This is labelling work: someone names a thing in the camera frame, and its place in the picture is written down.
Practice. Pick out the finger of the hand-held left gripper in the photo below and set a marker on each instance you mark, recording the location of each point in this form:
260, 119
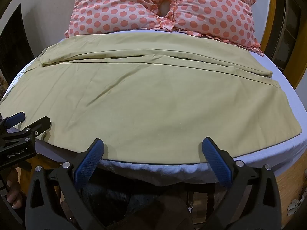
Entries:
16, 119
36, 126

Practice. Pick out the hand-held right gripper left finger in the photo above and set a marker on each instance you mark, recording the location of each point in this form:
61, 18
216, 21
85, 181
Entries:
88, 163

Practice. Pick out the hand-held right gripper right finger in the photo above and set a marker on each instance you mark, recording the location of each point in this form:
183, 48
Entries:
215, 164

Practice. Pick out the yellow bed sheet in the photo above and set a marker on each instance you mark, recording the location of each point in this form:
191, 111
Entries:
153, 95

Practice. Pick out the person's left hand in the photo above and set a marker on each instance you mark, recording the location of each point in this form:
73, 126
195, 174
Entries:
14, 189

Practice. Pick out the dark door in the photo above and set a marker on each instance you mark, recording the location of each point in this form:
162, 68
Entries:
14, 43

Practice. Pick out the white plastic object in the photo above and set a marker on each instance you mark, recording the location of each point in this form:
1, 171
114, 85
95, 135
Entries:
295, 207

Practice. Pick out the bed with white sheet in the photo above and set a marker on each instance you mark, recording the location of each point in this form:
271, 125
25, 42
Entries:
285, 81

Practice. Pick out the pink polka dot pillow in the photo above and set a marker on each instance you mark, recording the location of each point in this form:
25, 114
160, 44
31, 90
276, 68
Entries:
115, 7
215, 12

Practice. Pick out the wooden glass-door cabinet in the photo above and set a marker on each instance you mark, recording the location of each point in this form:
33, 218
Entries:
291, 28

